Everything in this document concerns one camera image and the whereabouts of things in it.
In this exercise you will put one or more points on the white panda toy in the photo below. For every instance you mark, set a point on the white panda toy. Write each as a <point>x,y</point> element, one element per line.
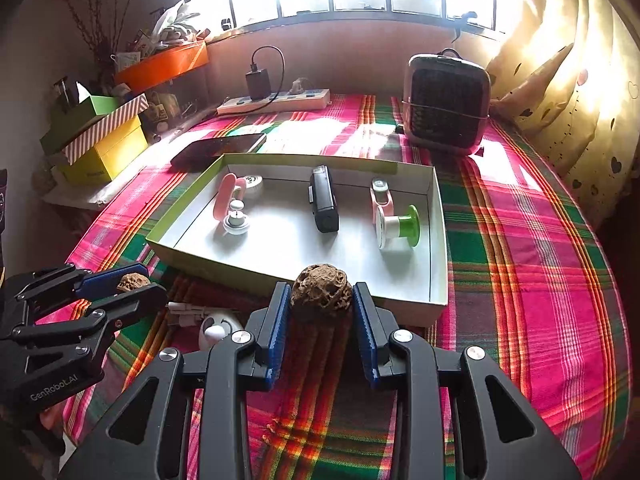
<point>220,332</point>

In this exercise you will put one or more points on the dark bottle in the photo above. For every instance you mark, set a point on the dark bottle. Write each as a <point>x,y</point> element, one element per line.
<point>65,92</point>

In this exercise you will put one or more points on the yellow box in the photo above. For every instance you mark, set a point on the yellow box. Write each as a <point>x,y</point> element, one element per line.
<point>110,155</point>

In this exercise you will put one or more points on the black smartphone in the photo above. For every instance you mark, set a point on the black smartphone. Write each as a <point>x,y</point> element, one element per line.
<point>220,150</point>

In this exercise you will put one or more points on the potted plant clutter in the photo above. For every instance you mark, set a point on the potted plant clutter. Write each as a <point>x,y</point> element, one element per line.
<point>170,27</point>

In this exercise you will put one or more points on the yellow heart-print curtain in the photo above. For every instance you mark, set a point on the yellow heart-print curtain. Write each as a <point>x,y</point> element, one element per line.
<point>575,85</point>

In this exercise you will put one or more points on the brown walnut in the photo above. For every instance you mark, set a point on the brown walnut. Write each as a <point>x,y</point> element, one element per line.
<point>320,292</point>
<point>134,282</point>

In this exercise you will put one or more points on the small mushroom-shaped gadget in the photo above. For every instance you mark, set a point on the small mushroom-shaped gadget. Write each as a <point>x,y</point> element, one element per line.
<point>236,221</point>

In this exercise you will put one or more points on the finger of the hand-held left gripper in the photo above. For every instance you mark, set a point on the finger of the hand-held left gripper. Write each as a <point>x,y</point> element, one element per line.
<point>107,277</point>
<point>135,302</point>

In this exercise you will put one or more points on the dried twig bouquet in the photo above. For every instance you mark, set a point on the dried twig bouquet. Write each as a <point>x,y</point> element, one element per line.
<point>100,20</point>

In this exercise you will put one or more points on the orange box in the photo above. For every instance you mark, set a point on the orange box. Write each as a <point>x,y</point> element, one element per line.
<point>160,67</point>

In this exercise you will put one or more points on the small pink space heater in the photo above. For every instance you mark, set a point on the small pink space heater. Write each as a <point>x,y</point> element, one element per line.
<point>445,105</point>

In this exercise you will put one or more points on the green and white spool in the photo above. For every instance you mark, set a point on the green and white spool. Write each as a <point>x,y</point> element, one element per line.
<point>400,225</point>

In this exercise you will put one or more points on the green box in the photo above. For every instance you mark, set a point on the green box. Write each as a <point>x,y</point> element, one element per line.
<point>75,120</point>

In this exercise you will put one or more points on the black rectangular device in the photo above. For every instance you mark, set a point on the black rectangular device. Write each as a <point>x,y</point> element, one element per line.
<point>324,200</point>

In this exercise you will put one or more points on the small patterned tin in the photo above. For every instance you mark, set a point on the small patterned tin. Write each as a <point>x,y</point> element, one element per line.
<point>160,107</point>

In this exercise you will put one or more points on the black charger plug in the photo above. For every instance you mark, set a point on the black charger plug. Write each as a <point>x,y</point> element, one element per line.
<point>257,85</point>

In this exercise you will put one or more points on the striped box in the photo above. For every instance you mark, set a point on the striped box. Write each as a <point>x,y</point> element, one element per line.
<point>107,127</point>

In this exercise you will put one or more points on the pink plastic clip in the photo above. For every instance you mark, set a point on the pink plastic clip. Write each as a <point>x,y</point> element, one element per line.
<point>226,197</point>

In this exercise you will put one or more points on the small plug adapter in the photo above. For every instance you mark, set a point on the small plug adapter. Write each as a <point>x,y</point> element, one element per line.
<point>298,85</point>

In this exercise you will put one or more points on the white round cap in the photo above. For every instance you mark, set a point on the white round cap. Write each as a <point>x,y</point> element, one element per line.
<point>254,185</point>

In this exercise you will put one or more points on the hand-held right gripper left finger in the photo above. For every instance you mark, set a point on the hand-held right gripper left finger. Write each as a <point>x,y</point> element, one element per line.
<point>280,320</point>

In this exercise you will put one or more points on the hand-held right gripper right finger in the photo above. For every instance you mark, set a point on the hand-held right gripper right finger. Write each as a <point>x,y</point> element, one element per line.
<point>362,320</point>

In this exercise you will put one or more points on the white power strip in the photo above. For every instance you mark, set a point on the white power strip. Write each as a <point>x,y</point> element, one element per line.
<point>280,101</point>

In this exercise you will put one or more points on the green cardboard box tray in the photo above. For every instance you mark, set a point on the green cardboard box tray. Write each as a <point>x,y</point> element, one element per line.
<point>290,245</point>

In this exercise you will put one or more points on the pink clip holder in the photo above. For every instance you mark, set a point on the pink clip holder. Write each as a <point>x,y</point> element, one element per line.
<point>382,197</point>

